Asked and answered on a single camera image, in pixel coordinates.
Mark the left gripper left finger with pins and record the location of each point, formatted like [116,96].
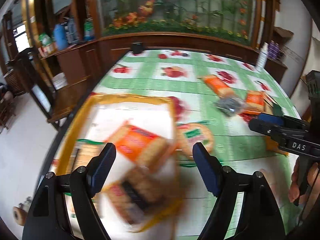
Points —
[99,167]

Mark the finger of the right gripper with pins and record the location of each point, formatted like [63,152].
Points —
[266,128]
[271,119]

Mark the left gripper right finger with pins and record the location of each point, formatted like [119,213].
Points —
[209,168]

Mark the round french flavor cracker pack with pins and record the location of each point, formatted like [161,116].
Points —
[188,135]

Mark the clear pack dark snacks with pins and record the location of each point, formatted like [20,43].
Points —
[231,105]

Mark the brown cracker pack black label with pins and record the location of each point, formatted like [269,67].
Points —
[141,200]

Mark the long orange cracker pack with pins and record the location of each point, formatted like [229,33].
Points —
[220,88]

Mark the dark green foil packet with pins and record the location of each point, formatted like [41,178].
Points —
[277,110]

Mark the yellow snack packet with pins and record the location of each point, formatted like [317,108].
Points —
[272,145]

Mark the green square cracker pack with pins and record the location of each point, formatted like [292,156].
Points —
[83,151]

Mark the person's right hand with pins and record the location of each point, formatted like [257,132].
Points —
[313,179]

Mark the yellow white tray box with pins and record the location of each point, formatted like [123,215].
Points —
[96,120]

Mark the white spray bottle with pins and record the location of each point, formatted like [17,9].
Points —
[262,58]

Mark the purple bottles on shelf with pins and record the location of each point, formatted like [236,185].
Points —
[273,50]

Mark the flower painted glass screen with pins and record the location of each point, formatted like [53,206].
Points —
[225,19]

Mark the dark wooden chair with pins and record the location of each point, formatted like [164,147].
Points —
[31,73]

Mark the small black cup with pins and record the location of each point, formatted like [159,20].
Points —
[137,47]

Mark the green water bottle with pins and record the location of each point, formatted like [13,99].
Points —
[89,30]

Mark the green bag on cabinet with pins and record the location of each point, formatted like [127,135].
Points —
[45,40]

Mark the blue thermos jug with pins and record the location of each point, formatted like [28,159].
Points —
[60,37]

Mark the grey thermos jug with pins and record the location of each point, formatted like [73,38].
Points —
[72,34]

